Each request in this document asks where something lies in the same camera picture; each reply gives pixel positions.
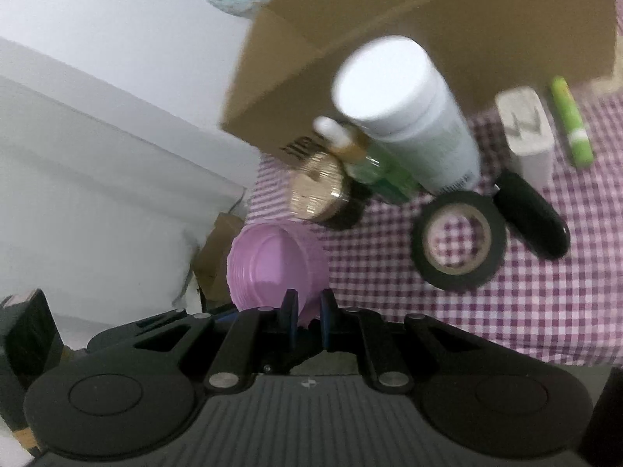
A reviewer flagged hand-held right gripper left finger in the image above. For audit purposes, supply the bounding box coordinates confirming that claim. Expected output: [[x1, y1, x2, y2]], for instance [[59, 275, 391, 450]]
[[88, 289, 300, 392]]

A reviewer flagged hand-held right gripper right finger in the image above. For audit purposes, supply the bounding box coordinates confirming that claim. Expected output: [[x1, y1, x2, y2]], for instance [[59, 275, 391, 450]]
[[319, 289, 512, 392]]

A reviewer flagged purple plastic lid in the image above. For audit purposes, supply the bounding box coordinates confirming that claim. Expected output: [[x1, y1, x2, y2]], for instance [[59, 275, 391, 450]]
[[226, 223, 332, 327]]

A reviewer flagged black tape roll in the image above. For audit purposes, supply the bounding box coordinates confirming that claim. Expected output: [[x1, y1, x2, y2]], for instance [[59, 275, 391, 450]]
[[410, 191, 508, 290]]

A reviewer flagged gold-lidded black jar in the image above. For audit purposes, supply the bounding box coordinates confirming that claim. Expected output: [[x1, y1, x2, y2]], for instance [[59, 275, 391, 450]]
[[288, 152, 373, 232]]

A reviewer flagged green dropper bottle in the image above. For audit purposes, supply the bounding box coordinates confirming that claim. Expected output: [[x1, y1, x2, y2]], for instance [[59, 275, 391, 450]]
[[314, 116, 424, 202]]

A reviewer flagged black oval key fob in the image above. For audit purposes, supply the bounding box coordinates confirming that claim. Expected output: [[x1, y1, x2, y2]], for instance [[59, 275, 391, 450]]
[[493, 170, 571, 260]]

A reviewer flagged white pill bottle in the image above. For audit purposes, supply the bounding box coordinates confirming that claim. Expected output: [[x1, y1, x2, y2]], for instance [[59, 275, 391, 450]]
[[332, 35, 482, 193]]

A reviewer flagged white charger plug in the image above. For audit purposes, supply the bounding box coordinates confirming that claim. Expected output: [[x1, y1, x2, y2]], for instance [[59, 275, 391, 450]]
[[494, 86, 556, 190]]

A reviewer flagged brown cardboard box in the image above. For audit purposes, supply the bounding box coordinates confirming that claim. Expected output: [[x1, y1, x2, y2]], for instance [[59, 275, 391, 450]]
[[220, 0, 619, 166]]

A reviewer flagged green lip balm tube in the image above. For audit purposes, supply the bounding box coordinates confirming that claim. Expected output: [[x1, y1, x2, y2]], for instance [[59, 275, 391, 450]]
[[550, 75, 595, 169]]

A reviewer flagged small brown cardboard carton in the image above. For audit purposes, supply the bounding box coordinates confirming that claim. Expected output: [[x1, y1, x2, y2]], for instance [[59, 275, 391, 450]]
[[192, 211, 249, 312]]

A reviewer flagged purple checkered tablecloth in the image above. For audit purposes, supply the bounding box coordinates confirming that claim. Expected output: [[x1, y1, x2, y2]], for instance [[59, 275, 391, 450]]
[[246, 78, 623, 368]]

